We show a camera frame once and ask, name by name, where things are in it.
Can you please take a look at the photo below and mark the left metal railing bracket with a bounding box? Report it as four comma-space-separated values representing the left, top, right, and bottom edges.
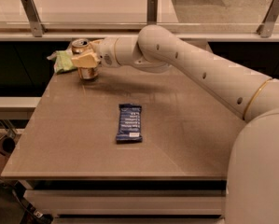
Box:
21, 0, 45, 37

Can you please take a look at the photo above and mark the metal railing bracket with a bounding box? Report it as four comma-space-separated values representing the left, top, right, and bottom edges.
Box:
257, 0, 279, 38
21, 0, 45, 37
146, 0, 158, 24

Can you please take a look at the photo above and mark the blue snack bar wrapper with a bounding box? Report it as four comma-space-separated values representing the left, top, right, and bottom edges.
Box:
116, 104, 143, 143

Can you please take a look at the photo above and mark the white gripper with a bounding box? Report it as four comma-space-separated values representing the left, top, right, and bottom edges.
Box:
71, 37, 119, 68

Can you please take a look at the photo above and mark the green jalapeno chip bag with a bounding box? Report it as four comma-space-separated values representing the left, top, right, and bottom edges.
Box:
47, 49, 77, 74

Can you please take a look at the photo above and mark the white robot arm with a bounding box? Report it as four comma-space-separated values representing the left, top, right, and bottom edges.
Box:
72, 25, 279, 224

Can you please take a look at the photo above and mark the glass railing panel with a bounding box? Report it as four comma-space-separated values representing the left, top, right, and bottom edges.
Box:
0, 0, 272, 33

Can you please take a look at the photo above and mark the right metal railing bracket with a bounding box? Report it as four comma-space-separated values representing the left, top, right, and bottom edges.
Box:
257, 0, 279, 38

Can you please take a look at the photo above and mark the middle metal railing bracket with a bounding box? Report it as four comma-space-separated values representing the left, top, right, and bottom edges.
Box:
146, 0, 158, 24

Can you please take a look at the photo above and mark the orange soda can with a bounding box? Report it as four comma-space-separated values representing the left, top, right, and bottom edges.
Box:
71, 38, 98, 80

